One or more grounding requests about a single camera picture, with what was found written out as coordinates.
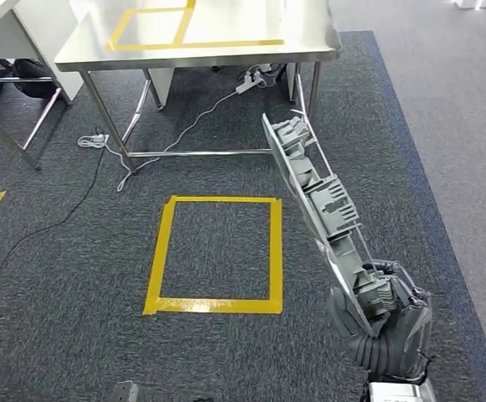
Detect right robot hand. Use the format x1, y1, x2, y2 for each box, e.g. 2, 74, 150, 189
328, 259, 434, 384

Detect grey plastic hubcap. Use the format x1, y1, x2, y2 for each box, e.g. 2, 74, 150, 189
262, 110, 398, 338

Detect steel workbench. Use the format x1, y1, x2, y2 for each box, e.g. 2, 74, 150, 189
54, 0, 344, 174

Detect yellow floor tape square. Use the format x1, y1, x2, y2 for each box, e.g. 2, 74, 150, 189
142, 195, 283, 317

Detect white power strip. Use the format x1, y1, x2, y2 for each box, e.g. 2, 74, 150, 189
235, 70, 266, 95
78, 132, 110, 150

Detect yellow tape rectangles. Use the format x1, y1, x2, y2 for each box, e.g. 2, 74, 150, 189
105, 0, 286, 52

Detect black bag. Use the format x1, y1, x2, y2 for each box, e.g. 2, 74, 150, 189
0, 58, 57, 101

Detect white desk steel legs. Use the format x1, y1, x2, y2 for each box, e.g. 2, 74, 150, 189
0, 0, 86, 170

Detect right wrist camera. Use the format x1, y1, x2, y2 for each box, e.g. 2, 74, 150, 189
367, 379, 438, 402

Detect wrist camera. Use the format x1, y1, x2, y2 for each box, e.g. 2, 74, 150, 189
104, 380, 144, 402
367, 379, 438, 402

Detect white floor cable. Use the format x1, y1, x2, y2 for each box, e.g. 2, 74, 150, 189
116, 88, 240, 193

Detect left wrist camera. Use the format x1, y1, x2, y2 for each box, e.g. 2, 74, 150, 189
104, 380, 144, 402

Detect black floor cable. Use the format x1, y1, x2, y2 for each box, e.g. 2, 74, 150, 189
0, 128, 107, 324

